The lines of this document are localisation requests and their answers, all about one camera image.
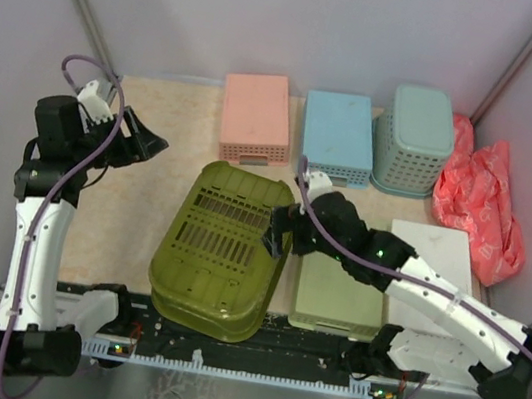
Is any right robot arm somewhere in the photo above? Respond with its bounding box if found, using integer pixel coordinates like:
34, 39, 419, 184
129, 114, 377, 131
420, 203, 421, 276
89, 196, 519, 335
262, 191, 532, 399

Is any salmon pink perforated bin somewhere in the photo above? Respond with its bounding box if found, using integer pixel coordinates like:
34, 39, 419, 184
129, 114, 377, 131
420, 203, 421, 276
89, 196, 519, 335
218, 73, 291, 166

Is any olive green tub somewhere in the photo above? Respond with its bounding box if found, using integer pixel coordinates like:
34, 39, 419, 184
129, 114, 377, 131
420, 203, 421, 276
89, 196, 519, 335
148, 161, 294, 343

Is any light blue perforated bin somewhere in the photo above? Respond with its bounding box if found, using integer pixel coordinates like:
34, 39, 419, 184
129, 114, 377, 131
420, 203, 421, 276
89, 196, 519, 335
300, 90, 373, 189

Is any red plastic bag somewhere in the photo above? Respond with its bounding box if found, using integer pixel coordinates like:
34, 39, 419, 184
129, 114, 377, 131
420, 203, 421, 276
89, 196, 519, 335
431, 114, 526, 287

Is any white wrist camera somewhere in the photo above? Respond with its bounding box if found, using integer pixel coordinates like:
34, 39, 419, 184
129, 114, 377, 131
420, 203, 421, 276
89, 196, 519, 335
77, 78, 116, 124
303, 170, 333, 201

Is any white slotted cable duct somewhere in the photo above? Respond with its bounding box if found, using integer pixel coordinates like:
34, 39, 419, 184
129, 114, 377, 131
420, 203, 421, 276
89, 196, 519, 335
79, 331, 408, 399

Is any light green perforated bin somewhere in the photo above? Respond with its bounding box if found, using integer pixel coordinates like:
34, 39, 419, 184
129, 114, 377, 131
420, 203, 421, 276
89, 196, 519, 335
288, 253, 388, 342

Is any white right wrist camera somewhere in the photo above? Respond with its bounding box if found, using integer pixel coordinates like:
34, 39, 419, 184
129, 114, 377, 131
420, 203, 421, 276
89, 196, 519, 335
303, 170, 333, 201

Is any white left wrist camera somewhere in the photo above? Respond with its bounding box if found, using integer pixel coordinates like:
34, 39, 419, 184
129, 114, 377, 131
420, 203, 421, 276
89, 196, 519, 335
77, 78, 116, 124

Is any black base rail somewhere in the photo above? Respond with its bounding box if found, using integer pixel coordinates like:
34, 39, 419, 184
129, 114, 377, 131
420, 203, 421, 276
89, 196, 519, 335
45, 276, 433, 399

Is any white plastic bin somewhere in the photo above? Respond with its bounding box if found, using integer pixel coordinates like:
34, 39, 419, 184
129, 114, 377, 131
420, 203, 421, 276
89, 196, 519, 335
387, 219, 474, 336

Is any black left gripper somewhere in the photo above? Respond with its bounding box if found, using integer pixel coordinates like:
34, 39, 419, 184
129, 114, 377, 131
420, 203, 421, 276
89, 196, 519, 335
69, 97, 173, 181

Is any pale green perforated basket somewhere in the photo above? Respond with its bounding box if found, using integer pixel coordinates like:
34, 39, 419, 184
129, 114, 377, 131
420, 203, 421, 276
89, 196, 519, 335
370, 84, 455, 199

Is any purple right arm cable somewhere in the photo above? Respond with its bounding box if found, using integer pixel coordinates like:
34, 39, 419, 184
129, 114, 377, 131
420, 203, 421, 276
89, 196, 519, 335
261, 153, 532, 399

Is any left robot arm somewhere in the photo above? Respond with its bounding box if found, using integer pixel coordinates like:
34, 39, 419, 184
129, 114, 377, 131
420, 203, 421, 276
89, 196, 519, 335
0, 95, 168, 377

